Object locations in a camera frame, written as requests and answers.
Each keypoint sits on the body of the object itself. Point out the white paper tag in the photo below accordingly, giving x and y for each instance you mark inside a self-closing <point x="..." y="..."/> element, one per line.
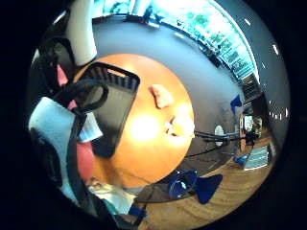
<point x="92" y="129"/>

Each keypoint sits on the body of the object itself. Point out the black plastic tray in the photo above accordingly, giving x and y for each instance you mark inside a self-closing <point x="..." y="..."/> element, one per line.
<point x="118" y="108"/>

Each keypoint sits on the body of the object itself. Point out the white pillar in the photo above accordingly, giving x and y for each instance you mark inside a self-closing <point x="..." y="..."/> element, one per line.
<point x="81" y="35"/>

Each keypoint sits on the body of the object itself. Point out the pink soft toy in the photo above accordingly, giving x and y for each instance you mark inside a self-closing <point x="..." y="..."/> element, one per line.
<point x="161" y="96"/>

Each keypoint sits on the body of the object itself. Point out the white round stool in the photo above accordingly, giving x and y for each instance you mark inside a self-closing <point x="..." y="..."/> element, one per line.
<point x="219" y="131"/>

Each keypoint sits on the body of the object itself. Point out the blue chair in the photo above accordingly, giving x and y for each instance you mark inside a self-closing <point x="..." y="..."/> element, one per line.
<point x="236" y="103"/>
<point x="207" y="188"/>
<point x="241" y="159"/>

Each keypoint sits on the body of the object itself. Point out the black tripod stand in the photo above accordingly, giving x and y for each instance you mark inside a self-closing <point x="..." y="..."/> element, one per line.
<point x="220" y="137"/>

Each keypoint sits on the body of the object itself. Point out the glass window front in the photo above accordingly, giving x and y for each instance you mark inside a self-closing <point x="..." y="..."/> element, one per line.
<point x="204" y="25"/>

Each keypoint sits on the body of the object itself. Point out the striped floor mat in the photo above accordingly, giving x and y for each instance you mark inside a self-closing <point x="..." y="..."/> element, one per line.
<point x="257" y="158"/>

